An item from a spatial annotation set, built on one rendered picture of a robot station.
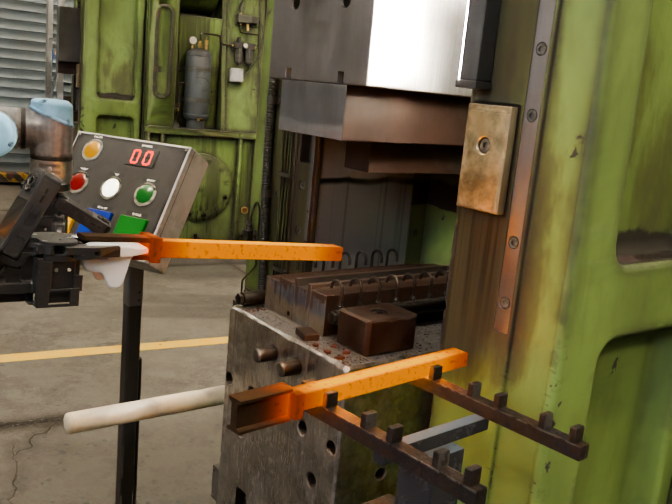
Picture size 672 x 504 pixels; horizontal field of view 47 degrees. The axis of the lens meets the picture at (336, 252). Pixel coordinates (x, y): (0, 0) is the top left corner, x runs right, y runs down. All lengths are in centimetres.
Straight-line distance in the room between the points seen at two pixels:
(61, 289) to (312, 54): 67
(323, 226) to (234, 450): 51
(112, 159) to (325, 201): 52
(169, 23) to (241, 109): 85
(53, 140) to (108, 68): 465
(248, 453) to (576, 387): 66
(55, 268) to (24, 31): 822
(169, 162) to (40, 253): 82
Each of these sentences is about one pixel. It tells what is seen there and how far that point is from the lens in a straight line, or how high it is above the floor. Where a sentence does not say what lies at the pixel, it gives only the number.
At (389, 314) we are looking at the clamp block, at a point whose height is 98.
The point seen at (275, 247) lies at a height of 112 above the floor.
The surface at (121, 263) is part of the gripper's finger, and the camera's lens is 105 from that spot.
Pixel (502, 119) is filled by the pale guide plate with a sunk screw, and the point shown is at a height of 133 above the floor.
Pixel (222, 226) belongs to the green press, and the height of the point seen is 19.
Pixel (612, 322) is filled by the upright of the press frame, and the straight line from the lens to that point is 133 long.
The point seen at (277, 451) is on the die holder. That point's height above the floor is 69.
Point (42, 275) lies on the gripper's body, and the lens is 101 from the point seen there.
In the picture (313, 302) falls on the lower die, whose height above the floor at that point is 97.
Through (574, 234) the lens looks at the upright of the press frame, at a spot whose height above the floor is 118.
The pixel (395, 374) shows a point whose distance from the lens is 114.
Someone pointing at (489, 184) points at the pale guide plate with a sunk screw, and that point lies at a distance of 128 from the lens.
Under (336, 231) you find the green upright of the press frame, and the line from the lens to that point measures 173.
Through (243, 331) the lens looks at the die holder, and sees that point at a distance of 155.
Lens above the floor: 136
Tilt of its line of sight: 12 degrees down
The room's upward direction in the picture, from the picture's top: 6 degrees clockwise
